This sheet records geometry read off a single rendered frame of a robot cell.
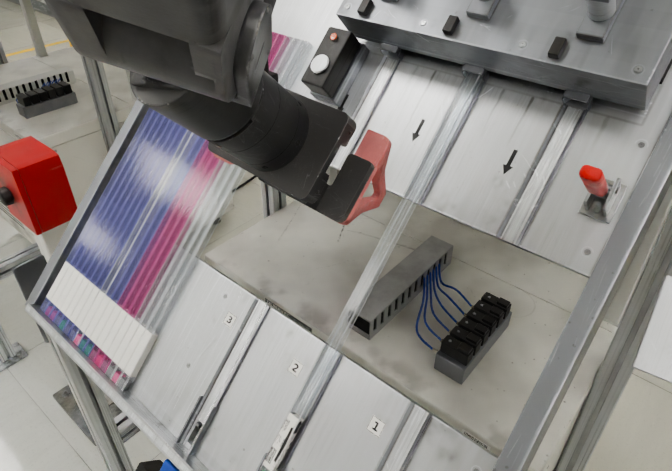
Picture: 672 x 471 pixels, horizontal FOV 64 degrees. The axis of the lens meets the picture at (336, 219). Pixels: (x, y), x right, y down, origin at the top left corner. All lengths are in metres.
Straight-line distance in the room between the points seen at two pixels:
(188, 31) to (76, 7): 0.04
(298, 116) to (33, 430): 1.48
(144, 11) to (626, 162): 0.45
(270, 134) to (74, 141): 1.44
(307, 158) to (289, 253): 0.72
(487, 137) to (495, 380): 0.43
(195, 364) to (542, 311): 0.61
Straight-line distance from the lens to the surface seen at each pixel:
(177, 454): 0.68
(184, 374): 0.70
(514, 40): 0.56
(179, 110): 0.30
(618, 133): 0.57
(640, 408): 1.80
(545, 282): 1.08
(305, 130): 0.37
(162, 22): 0.21
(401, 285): 0.94
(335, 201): 0.36
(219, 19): 0.20
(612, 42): 0.55
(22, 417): 1.79
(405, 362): 0.89
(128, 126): 0.89
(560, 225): 0.54
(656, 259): 0.78
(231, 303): 0.67
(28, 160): 1.22
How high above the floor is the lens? 1.30
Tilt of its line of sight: 35 degrees down
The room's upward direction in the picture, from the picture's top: straight up
